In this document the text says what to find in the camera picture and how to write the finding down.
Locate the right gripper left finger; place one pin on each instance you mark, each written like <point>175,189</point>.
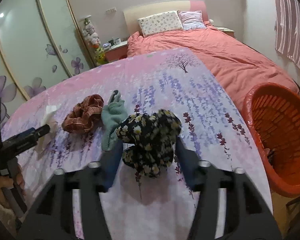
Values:
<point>109,165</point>

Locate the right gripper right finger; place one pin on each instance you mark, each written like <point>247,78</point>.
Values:
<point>189,164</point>

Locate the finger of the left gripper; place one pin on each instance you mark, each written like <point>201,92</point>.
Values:
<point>40,132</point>

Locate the black daisy floral scrunchie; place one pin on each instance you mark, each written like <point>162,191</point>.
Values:
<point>151,139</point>

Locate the teal green sock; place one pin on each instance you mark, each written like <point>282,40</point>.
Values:
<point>112,115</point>

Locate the brown plaid scrunchie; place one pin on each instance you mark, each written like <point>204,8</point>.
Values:
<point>85,115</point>

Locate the person's left hand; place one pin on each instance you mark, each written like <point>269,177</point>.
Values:
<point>7,182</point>

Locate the white crumpled tissue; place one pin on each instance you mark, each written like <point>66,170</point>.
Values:
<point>49,118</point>

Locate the floral pink purple bedsheet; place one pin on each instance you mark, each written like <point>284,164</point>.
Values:
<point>149,199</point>

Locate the floral sliding wardrobe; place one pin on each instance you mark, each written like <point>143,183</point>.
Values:
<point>40,46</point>

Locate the orange plastic laundry basket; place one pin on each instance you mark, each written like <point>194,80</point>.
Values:
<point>272,114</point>

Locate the coral pink duvet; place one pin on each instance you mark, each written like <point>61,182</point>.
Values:
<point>236,66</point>

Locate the pink white nightstand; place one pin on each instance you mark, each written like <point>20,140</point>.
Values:
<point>117,52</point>

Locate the hanging plush toys column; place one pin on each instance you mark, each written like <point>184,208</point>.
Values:
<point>93,42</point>

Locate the white mug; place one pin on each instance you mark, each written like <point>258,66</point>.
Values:
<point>117,41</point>

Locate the right side nightstand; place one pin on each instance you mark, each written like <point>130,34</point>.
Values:
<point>227,31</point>

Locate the pink striped pillow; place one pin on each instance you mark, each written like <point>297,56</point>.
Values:
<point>191,19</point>

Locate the white floral pillow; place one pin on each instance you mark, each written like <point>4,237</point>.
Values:
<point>160,23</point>

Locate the pink striped curtain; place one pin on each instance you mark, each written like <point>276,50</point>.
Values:
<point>288,29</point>

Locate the wall power socket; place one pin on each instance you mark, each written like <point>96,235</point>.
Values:
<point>111,10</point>

